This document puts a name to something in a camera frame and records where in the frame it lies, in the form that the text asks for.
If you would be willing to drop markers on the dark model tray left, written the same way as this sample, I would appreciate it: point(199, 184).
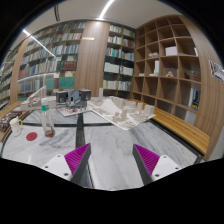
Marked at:
point(4, 122)

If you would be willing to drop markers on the white cup yellow handle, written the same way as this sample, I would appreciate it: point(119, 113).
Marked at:
point(16, 126)

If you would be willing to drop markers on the white long architectural model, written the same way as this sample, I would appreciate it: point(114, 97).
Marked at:
point(33, 102)

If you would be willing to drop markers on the grey building architectural model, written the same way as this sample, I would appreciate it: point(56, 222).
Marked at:
point(73, 101)

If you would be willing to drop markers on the wooden bench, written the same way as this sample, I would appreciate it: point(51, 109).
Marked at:
point(195, 140)

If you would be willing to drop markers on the white city architectural model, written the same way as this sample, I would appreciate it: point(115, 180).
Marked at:
point(125, 114)

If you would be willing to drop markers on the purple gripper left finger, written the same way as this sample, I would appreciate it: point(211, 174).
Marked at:
point(70, 166)

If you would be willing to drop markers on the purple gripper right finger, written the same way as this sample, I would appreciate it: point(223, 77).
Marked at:
point(151, 166)

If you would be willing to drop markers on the wall poster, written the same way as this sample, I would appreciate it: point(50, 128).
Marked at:
point(216, 71)

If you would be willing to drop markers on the wooden cubby shelf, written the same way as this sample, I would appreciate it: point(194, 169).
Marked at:
point(167, 70)

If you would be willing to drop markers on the red round coaster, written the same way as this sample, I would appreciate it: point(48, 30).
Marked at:
point(31, 136)

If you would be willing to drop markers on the large curved bookshelf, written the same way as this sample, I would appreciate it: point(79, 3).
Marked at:
point(47, 58)

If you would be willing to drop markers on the clear plastic water bottle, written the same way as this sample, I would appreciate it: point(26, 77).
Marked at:
point(46, 119)

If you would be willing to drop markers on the dark centre bookshelf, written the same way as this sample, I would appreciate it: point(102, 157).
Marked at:
point(119, 61)

